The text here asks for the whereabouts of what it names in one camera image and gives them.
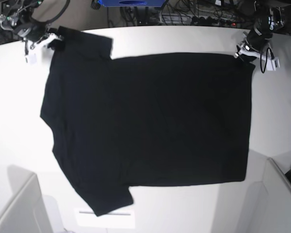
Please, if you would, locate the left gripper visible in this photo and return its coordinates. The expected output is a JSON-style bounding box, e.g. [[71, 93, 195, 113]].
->
[[234, 28, 273, 64]]

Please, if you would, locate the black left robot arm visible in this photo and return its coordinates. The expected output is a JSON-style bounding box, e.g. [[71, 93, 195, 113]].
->
[[234, 0, 284, 62]]

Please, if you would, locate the right grey divider panel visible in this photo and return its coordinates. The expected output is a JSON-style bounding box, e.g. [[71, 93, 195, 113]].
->
[[245, 158, 291, 233]]

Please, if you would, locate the grey divider panel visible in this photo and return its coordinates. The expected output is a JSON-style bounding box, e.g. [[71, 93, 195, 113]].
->
[[245, 158, 291, 233], [0, 173, 53, 233]]

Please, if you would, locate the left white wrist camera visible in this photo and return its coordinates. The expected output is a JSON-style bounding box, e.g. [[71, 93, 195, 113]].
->
[[266, 57, 280, 71]]

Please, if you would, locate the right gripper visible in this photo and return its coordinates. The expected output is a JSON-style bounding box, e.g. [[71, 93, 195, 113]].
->
[[16, 23, 65, 51]]

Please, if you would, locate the left grey divider panel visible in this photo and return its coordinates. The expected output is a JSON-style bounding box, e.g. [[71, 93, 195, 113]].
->
[[0, 173, 53, 233]]

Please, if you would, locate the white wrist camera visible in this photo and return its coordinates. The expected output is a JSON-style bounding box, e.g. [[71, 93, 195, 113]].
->
[[25, 52, 37, 65], [266, 57, 280, 71]]

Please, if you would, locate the black T-shirt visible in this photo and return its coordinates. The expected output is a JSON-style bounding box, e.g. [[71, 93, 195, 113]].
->
[[40, 27, 255, 216]]

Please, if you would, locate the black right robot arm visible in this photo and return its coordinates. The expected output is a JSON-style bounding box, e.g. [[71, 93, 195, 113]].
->
[[0, 0, 70, 56]]

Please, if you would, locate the blue box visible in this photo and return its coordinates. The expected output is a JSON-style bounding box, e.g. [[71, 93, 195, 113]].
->
[[98, 0, 165, 7]]

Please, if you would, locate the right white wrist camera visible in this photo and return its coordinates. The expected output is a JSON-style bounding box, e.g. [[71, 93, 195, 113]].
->
[[25, 52, 37, 65]]

